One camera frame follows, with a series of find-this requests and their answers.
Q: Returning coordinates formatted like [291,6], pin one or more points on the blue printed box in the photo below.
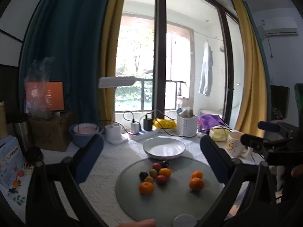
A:
[9,160]

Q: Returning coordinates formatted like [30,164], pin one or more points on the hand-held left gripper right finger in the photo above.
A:
[213,157]

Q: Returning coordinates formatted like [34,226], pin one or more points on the orange tangerine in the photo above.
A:
[196,184]
[146,188]
[197,174]
[165,172]

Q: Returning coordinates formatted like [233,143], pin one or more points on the white power strip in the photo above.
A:
[142,135]

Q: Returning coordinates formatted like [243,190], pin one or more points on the tablet with orange screen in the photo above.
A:
[55,95]

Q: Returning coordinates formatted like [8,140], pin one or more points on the black charger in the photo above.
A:
[148,123]

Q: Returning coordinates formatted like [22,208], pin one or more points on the white woven basket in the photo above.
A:
[187,126]

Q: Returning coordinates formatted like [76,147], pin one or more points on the purple cloth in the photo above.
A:
[210,120]

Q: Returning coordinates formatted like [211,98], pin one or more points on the yellow snack packet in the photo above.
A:
[165,123]

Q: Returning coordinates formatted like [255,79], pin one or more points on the grey round mat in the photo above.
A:
[172,205]

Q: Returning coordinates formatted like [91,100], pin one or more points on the blue curtain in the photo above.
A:
[66,40]

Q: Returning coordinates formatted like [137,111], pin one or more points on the hanging grey garment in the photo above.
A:
[206,71]

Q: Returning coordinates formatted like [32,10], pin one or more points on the dark window frame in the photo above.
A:
[159,52]

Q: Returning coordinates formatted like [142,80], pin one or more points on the blue bowl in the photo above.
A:
[80,139]

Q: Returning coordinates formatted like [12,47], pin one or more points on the balcony railing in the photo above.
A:
[143,94]

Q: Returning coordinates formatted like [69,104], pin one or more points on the white plate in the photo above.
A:
[164,148]

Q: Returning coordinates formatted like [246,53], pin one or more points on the person's right hand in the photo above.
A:
[297,170]

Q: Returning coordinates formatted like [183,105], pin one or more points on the yellow curtain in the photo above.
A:
[111,52]
[251,75]

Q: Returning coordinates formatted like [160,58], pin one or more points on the brown cardboard box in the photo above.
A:
[52,132]

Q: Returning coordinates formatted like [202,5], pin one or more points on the person's left hand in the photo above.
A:
[137,223]

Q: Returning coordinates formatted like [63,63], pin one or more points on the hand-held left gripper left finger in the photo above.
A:
[88,156]

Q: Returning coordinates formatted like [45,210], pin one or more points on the dark cherry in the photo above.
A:
[165,163]
[143,175]

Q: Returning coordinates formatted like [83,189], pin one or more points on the black round lid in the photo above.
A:
[34,157]

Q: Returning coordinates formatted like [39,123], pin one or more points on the pale yellow packet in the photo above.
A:
[220,133]

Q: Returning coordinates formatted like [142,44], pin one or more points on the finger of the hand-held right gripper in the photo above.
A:
[268,126]
[254,140]

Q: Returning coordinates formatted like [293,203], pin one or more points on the cartons in basket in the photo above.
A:
[185,112]

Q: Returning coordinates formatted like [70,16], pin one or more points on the small yellow-brown fruit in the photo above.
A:
[149,179]
[152,172]

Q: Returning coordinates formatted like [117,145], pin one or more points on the white desk lamp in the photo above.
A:
[116,82]

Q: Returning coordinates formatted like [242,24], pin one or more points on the white air conditioner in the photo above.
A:
[279,26]

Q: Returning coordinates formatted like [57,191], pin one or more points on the white charger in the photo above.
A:
[135,128]

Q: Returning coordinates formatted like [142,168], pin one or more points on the clear plastic bag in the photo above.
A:
[39,87]

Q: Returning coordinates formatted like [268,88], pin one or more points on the steel thermos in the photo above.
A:
[21,132]

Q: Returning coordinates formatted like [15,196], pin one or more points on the small red fruit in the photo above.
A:
[161,180]
[156,166]

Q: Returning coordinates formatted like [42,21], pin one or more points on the white bear mug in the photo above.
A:
[235,145]

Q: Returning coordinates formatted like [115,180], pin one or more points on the black panel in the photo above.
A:
[280,101]

